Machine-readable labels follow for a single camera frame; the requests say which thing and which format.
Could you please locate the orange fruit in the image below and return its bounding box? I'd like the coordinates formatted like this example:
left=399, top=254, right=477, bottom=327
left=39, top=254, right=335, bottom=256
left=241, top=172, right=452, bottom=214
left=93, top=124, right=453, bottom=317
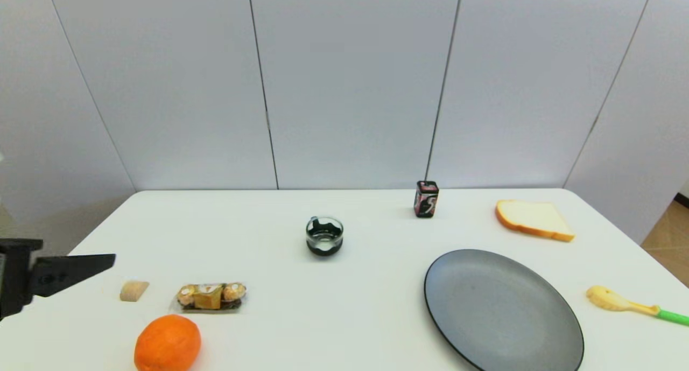
left=134, top=314, right=202, bottom=371

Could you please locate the small wooden block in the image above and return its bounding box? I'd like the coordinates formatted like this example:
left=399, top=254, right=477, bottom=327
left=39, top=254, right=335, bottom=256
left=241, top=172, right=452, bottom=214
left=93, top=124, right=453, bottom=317
left=119, top=281, right=150, bottom=302

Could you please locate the gold chocolate balls pack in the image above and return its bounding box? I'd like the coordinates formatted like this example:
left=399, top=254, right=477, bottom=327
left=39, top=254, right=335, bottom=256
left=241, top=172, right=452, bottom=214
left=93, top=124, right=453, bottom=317
left=171, top=282, right=248, bottom=313

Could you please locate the glass cup with black band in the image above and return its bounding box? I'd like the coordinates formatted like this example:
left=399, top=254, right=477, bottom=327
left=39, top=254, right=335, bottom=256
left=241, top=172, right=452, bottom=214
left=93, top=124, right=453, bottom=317
left=306, top=216, right=345, bottom=257

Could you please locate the small black pink tin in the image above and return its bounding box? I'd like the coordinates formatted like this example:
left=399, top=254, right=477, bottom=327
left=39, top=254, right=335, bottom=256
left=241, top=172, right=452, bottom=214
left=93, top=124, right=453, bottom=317
left=413, top=180, right=439, bottom=219

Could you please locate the grey round plate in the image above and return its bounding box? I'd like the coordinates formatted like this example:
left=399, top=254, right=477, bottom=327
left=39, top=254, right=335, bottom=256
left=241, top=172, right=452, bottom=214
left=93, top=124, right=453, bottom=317
left=424, top=249, right=585, bottom=371

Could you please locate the white bread slice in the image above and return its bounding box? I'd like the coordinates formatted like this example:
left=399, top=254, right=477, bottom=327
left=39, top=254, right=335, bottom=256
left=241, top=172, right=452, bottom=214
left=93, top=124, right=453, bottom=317
left=495, top=200, right=575, bottom=243

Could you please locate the yellow spoon with green handle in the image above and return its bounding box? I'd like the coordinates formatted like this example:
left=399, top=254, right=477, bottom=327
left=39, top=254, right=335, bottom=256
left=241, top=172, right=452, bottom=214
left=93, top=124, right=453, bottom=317
left=586, top=285, right=689, bottom=327

